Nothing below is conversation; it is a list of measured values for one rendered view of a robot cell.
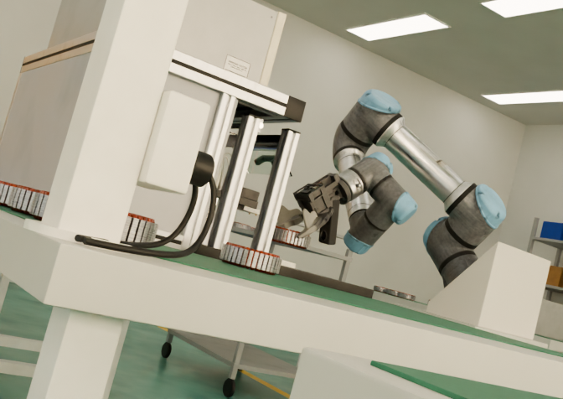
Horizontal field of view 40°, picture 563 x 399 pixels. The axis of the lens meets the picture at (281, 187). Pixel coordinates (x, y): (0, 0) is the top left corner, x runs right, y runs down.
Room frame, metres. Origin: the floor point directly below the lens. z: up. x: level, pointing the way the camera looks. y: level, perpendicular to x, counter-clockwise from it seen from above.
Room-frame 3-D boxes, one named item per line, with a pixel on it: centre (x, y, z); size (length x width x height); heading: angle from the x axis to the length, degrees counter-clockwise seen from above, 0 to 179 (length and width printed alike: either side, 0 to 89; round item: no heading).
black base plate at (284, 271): (1.94, 0.10, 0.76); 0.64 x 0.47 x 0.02; 31
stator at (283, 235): (1.88, -0.05, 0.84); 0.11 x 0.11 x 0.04
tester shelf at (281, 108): (1.78, 0.36, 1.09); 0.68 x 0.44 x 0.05; 31
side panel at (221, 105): (1.46, 0.26, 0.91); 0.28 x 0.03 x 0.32; 121
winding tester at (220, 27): (1.79, 0.37, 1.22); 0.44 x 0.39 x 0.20; 31
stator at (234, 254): (1.41, 0.02, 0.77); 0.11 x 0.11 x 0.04
